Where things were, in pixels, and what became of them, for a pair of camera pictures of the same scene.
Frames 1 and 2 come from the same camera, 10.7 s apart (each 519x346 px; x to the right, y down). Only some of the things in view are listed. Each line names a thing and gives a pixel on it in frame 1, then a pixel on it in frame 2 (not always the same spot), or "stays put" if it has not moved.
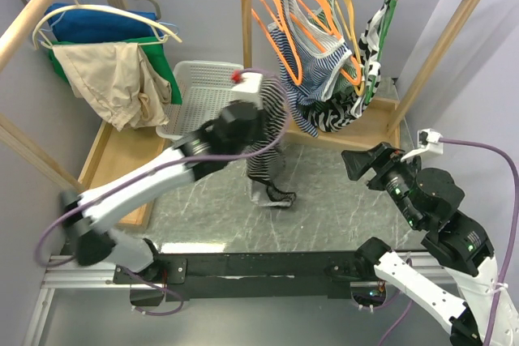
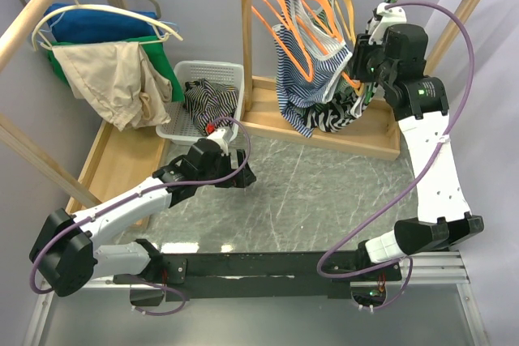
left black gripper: (261, 125) -> (245, 176)
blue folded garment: (68, 21) stays put
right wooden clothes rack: (378, 120) stays put
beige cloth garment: (123, 81) stays put
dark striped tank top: (266, 168) -> (209, 102)
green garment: (152, 46) stays put
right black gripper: (356, 160) -> (362, 49)
